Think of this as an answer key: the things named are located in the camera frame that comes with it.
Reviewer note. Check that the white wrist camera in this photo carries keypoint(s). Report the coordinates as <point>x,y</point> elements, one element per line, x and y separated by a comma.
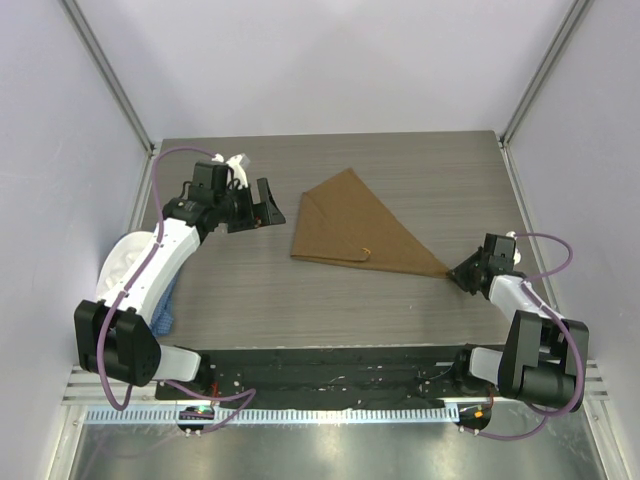
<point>517,257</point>
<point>236,176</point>

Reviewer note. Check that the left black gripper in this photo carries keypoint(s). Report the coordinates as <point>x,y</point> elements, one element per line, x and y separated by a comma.
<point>248,219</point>

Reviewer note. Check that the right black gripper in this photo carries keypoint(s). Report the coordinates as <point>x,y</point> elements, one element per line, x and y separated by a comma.
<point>459,273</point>

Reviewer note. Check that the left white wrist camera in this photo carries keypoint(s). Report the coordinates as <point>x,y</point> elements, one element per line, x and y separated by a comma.
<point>236,176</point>

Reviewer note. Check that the right aluminium frame post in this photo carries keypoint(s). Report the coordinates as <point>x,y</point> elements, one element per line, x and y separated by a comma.
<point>569,25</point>

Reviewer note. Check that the aluminium frame post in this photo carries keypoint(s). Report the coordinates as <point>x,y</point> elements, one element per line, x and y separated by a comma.
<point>569,25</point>
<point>98,56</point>

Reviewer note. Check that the slotted cable duct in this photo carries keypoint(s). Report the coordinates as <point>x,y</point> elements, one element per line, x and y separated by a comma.
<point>184,414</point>

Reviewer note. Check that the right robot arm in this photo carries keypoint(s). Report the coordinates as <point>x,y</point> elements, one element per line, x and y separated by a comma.
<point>543,360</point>

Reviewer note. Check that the aluminium front rail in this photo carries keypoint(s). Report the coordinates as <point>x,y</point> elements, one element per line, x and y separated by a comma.
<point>85,388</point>

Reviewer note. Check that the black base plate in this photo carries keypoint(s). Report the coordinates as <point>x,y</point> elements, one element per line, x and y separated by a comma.
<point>333,379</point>

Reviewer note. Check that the left aluminium frame post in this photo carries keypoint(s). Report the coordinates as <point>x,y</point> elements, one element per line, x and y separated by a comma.
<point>98,56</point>

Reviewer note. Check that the white cloth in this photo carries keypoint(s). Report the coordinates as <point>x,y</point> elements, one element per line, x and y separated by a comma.
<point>118,262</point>

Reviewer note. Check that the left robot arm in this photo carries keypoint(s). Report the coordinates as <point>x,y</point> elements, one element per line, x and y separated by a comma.
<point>113,333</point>

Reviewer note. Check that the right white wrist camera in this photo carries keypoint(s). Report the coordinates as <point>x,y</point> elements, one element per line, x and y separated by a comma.
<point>517,257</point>

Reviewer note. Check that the brown cloth napkin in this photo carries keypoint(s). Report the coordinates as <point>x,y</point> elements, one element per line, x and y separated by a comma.
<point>341,215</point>

